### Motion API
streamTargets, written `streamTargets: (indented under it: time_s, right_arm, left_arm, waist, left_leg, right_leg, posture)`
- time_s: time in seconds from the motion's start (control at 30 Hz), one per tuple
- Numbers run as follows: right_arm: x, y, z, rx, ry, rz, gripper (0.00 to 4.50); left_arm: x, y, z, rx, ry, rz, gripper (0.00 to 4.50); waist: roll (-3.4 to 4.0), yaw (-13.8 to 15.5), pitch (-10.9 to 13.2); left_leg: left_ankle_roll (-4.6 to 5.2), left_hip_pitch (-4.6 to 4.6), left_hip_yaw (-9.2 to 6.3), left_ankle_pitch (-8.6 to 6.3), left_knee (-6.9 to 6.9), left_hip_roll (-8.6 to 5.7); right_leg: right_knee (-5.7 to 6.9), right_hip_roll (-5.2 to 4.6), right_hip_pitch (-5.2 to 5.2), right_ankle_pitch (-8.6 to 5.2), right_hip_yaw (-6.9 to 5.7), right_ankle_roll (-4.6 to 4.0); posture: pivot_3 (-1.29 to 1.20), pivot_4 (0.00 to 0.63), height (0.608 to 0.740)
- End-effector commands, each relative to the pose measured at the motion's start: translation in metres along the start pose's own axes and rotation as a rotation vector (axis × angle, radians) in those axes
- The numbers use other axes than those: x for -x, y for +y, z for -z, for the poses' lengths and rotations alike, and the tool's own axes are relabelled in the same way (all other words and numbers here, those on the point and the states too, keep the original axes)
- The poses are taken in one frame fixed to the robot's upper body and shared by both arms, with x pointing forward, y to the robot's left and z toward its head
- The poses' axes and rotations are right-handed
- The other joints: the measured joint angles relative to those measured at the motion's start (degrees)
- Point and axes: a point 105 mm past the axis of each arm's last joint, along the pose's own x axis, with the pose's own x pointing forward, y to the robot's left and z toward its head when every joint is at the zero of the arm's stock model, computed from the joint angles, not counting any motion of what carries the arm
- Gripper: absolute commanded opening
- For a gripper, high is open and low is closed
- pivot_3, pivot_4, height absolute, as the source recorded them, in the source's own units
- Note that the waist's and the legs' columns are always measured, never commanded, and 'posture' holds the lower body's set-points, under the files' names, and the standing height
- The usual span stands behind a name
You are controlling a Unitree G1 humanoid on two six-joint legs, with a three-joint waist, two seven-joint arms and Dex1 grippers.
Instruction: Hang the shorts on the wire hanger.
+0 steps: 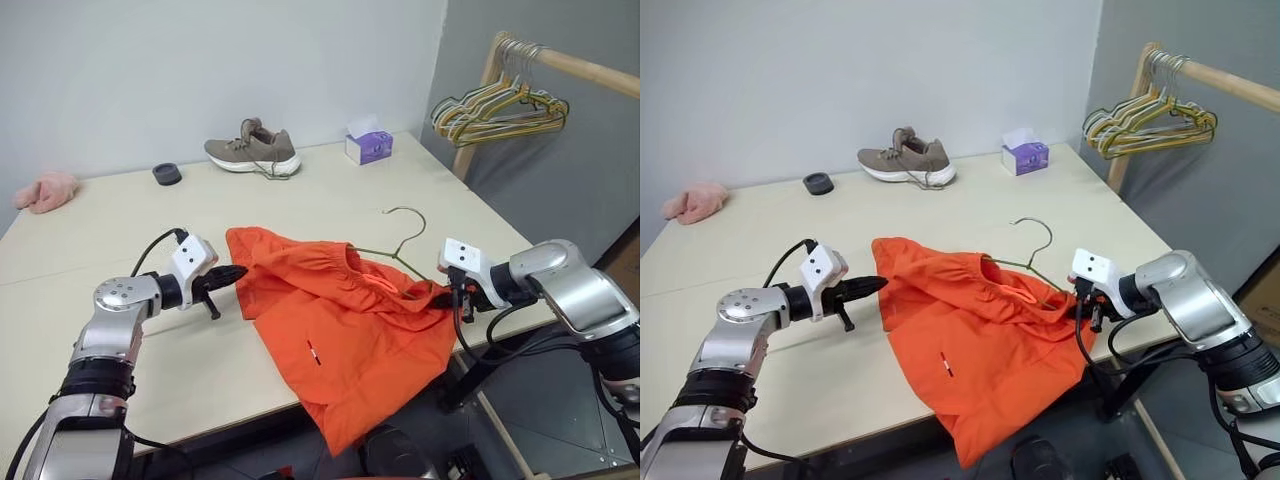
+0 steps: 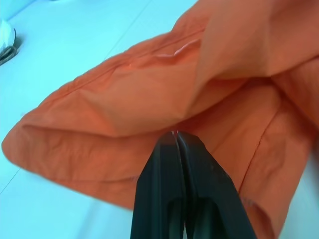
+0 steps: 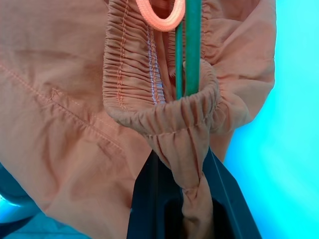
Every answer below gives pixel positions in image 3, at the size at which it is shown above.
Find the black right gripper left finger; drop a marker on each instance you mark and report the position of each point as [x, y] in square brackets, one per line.
[154, 204]

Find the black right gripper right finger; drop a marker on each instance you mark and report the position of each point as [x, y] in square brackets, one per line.
[231, 206]

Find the orange shorts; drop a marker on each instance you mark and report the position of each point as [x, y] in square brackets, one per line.
[74, 112]

